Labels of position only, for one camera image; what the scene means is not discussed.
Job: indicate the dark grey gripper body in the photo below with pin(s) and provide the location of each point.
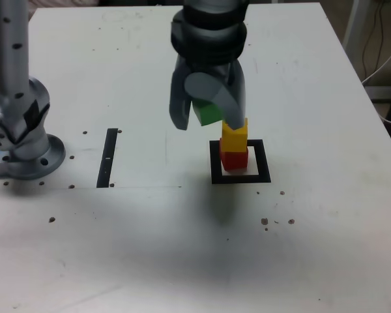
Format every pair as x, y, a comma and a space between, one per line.
215, 70

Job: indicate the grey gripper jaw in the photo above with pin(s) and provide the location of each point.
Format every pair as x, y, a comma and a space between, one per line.
177, 104
231, 104

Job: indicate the green cube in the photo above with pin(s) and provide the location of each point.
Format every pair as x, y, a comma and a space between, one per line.
210, 114

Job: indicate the yellow cube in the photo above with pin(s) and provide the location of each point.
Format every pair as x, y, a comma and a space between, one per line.
234, 140

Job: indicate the red cube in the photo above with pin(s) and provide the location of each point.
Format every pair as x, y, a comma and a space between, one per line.
234, 161

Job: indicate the black tape square outline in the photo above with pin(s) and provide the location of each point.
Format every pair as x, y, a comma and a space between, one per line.
241, 179

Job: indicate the black tape strip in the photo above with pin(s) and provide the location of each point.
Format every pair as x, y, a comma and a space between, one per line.
107, 146

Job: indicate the white frame leg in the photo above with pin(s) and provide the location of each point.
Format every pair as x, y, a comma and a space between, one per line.
352, 23

